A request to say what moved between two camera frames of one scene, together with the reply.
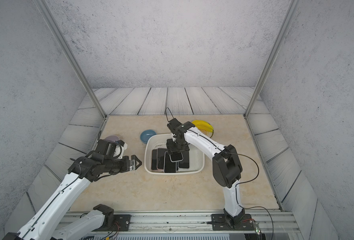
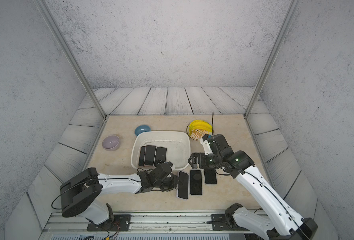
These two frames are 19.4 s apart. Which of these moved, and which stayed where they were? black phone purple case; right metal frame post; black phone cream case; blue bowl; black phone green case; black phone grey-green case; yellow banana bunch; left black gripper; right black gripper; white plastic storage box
Moved: white plastic storage box; black phone grey-green case; black phone cream case; right black gripper; left black gripper; blue bowl; black phone green case
Stayed: right metal frame post; black phone purple case; yellow banana bunch
